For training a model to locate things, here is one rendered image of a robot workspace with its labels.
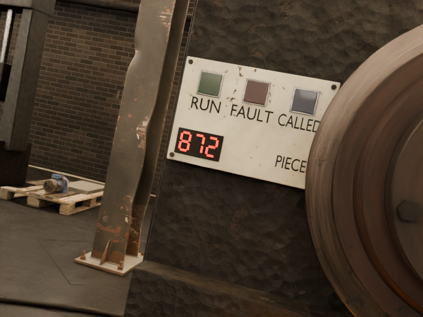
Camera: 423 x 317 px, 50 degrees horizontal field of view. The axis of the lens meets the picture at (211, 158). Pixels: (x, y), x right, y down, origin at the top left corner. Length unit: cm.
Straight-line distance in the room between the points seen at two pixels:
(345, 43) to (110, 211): 288
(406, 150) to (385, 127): 6
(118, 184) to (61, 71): 462
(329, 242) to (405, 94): 21
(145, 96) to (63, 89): 450
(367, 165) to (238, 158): 25
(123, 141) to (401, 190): 299
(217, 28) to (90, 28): 698
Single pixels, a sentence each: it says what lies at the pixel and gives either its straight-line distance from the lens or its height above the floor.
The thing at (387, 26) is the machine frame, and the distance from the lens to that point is 82.
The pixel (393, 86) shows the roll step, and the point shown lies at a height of 122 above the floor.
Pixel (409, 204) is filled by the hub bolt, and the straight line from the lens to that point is 55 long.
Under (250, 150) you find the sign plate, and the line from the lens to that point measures 77.
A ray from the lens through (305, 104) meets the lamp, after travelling 76.
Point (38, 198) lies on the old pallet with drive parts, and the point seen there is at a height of 10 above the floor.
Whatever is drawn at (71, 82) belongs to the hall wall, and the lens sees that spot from 776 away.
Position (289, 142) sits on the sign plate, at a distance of 76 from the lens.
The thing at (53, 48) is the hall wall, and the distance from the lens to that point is 801.
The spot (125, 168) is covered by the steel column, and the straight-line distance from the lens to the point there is 343.
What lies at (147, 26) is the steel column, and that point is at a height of 179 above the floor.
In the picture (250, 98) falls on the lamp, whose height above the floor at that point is 119.
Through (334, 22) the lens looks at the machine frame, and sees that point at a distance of 81.
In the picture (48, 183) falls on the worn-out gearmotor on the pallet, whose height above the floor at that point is 25.
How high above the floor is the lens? 112
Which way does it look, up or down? 3 degrees down
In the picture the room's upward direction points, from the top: 12 degrees clockwise
